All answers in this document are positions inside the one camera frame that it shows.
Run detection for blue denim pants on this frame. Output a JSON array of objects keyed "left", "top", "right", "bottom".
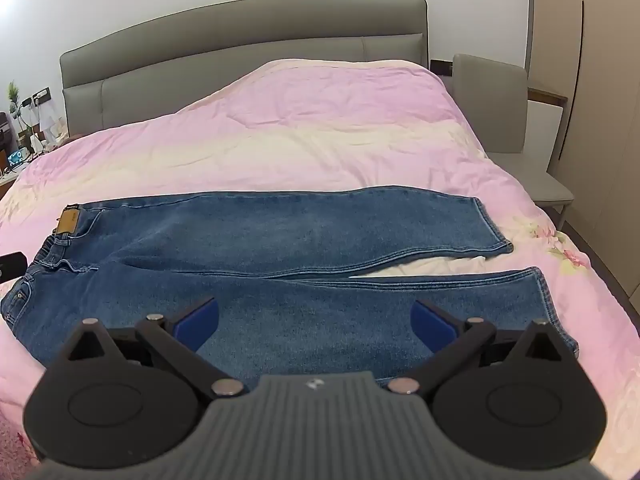
[{"left": 0, "top": 186, "right": 581, "bottom": 397}]

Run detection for grey chair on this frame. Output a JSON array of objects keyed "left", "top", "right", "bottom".
[{"left": 452, "top": 53, "right": 575, "bottom": 232}]

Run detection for cluttered bedside table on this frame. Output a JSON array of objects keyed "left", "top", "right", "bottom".
[{"left": 0, "top": 110, "right": 69, "bottom": 198}]

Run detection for small green potted plant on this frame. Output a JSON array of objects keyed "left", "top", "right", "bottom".
[{"left": 5, "top": 80, "right": 25, "bottom": 135}]

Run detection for pink floral blanket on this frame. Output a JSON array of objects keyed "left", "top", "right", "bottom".
[{"left": 0, "top": 58, "right": 640, "bottom": 480}]

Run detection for grey upholstered bed headboard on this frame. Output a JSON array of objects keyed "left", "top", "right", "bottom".
[{"left": 59, "top": 0, "right": 431, "bottom": 137}]

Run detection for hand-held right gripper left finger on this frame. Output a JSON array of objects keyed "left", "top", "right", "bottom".
[{"left": 65, "top": 296, "right": 251, "bottom": 402}]

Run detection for beige wardrobe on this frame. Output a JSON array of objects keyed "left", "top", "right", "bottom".
[{"left": 529, "top": 0, "right": 640, "bottom": 243}]

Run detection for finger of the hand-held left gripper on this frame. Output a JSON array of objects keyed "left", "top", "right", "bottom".
[{"left": 0, "top": 252, "right": 27, "bottom": 282}]

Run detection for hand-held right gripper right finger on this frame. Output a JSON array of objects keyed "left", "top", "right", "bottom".
[{"left": 387, "top": 299, "right": 568, "bottom": 397}]

